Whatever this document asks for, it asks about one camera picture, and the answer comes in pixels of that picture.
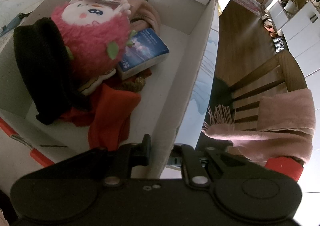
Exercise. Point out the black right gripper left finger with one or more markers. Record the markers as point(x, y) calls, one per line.
point(64, 189)

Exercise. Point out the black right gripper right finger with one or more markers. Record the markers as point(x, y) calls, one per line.
point(243, 190)

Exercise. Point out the red cloth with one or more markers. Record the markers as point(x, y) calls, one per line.
point(113, 100)

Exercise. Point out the red white cardboard box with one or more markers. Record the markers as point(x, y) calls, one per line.
point(27, 145)

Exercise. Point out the black fabric pouch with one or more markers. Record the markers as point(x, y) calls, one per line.
point(46, 69)

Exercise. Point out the blue tissue pack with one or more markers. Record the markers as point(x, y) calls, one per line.
point(147, 50)

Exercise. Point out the pink plush toy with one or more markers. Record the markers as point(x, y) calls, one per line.
point(95, 34)

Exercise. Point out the pink knit garment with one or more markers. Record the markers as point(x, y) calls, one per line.
point(143, 16)

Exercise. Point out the pink scarf on chair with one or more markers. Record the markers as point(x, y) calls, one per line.
point(285, 127)

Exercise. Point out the blue patterned table mat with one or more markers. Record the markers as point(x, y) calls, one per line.
point(191, 126)

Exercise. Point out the wooden chair with scarf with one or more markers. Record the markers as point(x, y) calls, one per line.
point(281, 73)

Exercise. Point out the white wall cabinet unit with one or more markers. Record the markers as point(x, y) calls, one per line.
point(298, 22)

